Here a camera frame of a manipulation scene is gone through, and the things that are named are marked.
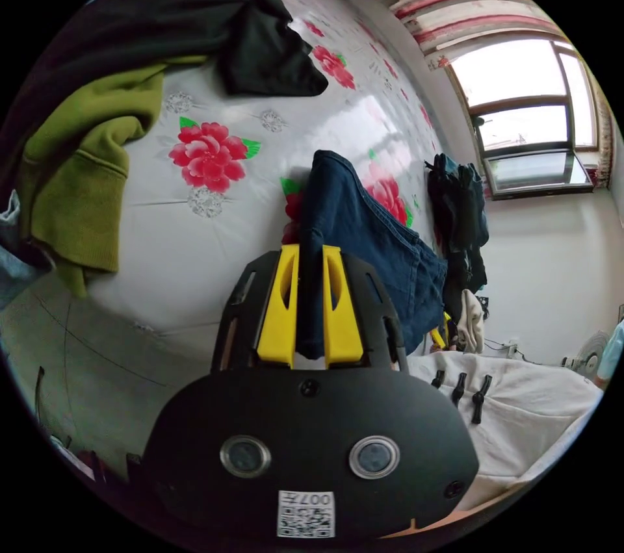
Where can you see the white jacket with black toggles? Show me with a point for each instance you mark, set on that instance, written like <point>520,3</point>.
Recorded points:
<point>526,407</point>

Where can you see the red striped white curtain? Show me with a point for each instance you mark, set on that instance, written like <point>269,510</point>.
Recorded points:
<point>463,2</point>

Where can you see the white fan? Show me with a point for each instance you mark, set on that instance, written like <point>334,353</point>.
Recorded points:
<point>592,355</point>

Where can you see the pile of dark clothes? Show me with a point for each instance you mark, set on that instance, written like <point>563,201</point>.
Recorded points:
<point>460,212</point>

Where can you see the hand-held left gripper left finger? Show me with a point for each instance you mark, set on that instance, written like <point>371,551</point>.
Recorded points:
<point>279,319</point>

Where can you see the wooden-framed window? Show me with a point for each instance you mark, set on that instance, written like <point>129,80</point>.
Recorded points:
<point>526,124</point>

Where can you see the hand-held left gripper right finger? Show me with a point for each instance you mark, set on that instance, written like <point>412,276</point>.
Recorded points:
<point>343,319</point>

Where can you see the blue jeans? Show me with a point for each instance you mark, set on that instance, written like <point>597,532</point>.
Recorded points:
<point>370,241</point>

